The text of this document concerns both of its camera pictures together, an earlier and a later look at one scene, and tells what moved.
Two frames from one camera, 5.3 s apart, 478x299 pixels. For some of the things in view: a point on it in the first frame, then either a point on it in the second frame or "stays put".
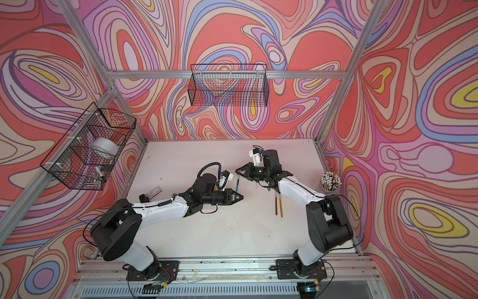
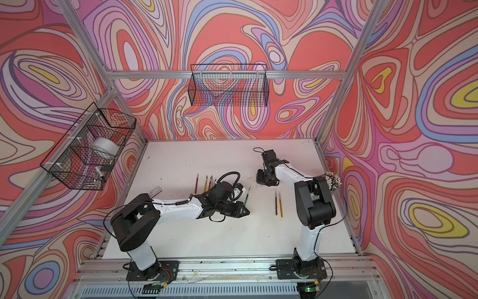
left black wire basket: (88, 152) stays put
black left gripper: (228, 197) -> (238, 211)
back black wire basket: (229, 85) stays put
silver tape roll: (106, 145) stays put
